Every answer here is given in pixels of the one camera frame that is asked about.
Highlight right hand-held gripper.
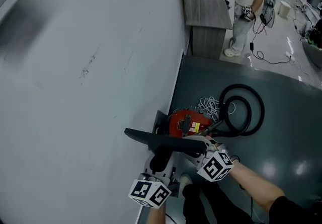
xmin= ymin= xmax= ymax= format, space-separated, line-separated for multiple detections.
xmin=185 ymin=135 xmax=235 ymax=183

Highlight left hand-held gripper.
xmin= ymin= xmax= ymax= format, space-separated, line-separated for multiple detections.
xmin=128 ymin=153 xmax=180 ymax=209

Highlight black floor nozzle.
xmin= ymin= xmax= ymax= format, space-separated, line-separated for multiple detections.
xmin=124 ymin=127 xmax=207 ymax=171

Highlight dark vacuum cleaner wand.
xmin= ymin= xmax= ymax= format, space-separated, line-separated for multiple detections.
xmin=185 ymin=120 xmax=224 ymax=138

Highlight person's left forearm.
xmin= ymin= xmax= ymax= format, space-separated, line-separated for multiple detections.
xmin=147 ymin=204 xmax=167 ymax=224

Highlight person's right forearm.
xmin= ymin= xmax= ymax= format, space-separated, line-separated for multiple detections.
xmin=229 ymin=160 xmax=286 ymax=216

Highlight red vacuum cleaner body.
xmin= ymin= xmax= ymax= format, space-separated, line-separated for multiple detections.
xmin=168 ymin=109 xmax=213 ymax=138

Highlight person's white shoe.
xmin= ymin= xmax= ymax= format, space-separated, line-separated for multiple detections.
xmin=180 ymin=173 xmax=193 ymax=189

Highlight person's black trousers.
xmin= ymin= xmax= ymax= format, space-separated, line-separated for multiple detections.
xmin=181 ymin=180 xmax=254 ymax=224

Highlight person's black sleeve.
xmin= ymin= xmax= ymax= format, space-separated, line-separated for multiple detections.
xmin=268 ymin=194 xmax=322 ymax=224

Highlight white power strip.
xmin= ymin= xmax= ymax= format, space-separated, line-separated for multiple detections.
xmin=285 ymin=51 xmax=298 ymax=64

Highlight grey round seat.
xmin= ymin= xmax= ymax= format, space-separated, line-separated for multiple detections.
xmin=301 ymin=38 xmax=322 ymax=69

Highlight grey wooden counter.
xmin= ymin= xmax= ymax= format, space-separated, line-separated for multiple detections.
xmin=179 ymin=0 xmax=233 ymax=59

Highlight white waste bin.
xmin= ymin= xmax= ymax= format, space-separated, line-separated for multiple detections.
xmin=277 ymin=0 xmax=292 ymax=19

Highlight grey wall bracket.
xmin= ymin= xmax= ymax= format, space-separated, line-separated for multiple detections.
xmin=151 ymin=110 xmax=173 ymax=135

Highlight thin black cable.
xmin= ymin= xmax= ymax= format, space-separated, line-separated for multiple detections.
xmin=238 ymin=182 xmax=255 ymax=220

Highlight white coiled cable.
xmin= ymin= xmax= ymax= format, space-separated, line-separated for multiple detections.
xmin=196 ymin=96 xmax=236 ymax=122

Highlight black vacuum hose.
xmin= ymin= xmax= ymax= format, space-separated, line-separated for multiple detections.
xmin=212 ymin=84 xmax=265 ymax=137

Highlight black floor cable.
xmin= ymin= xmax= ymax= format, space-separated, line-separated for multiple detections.
xmin=249 ymin=19 xmax=298 ymax=65

